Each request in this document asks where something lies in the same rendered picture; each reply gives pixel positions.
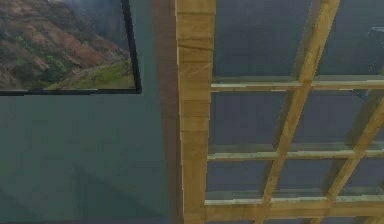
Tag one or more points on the light wooden shelf unit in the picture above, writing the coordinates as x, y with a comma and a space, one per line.
195, 116

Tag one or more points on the black framed landscape picture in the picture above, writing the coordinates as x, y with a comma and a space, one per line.
60, 46

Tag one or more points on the dark grey object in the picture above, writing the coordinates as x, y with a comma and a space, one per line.
377, 33

